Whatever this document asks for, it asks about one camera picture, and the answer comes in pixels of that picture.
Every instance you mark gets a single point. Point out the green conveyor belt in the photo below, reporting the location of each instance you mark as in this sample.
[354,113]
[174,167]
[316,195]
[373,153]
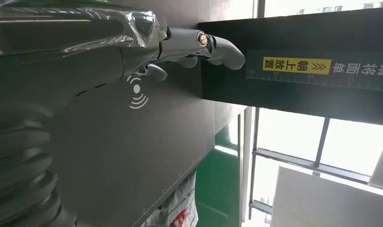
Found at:
[216,185]

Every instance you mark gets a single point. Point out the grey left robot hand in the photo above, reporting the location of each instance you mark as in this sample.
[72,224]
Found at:
[84,47]

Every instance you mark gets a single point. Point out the grey window frame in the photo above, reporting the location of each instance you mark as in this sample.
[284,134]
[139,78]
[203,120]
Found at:
[320,147]

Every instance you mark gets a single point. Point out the white board panel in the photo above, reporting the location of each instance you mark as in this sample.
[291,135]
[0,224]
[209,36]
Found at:
[329,200]

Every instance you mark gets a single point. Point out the black inbound scanner machine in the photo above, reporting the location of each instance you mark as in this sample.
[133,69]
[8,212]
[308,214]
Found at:
[125,150]

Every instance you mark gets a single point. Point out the grey package red print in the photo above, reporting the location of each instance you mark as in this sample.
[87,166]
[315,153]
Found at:
[178,206]

